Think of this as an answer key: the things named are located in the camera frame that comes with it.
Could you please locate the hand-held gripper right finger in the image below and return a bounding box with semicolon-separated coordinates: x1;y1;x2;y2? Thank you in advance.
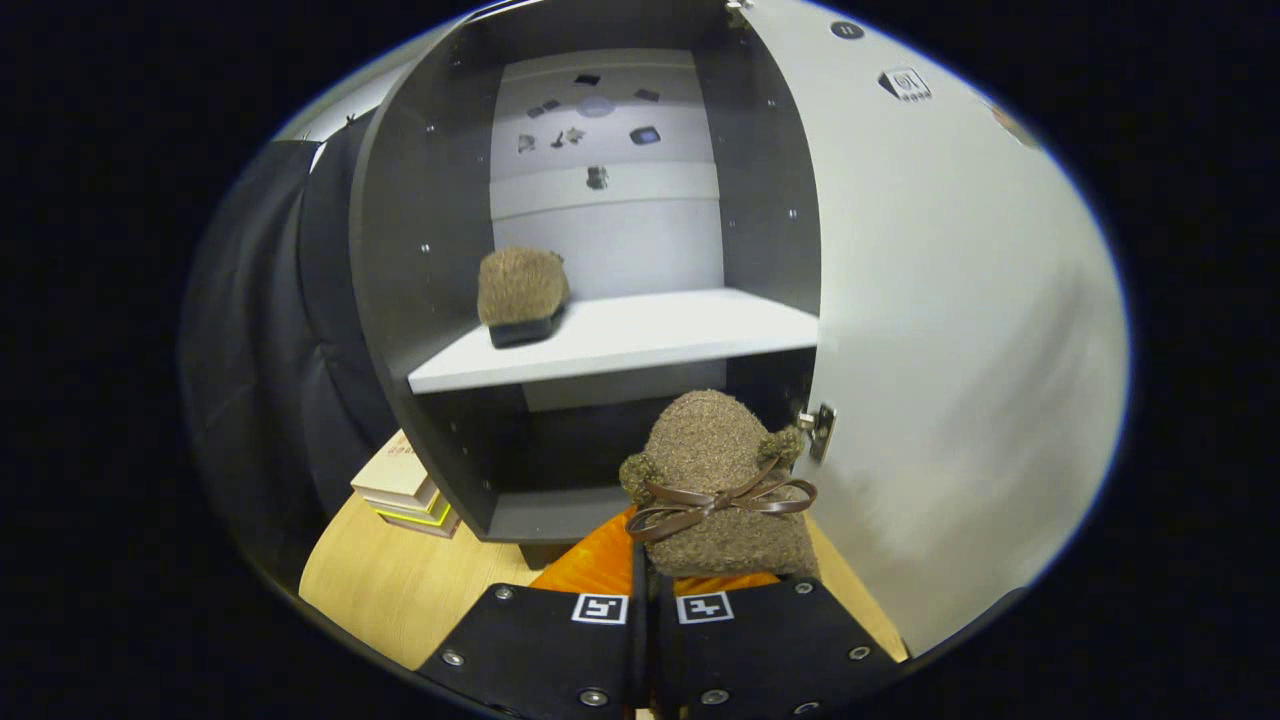
655;570;901;720

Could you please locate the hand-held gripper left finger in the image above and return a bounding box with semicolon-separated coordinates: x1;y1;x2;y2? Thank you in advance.
415;510;649;720

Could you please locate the brown shoe with bow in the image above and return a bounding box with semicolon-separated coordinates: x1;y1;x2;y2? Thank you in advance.
618;390;821;581

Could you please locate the dark grey shoe cabinet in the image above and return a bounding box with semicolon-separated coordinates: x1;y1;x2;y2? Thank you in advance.
348;0;826;571

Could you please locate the white cabinet shelf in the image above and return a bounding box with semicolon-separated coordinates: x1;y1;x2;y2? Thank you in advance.
407;288;821;396

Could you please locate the yellow edged book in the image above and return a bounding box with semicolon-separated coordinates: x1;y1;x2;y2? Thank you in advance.
365;490;463;539

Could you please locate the beige book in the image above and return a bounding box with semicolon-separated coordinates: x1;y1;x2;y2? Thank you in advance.
350;430;441;501

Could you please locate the black backdrop cloth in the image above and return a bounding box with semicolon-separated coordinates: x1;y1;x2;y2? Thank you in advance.
180;110;401;591

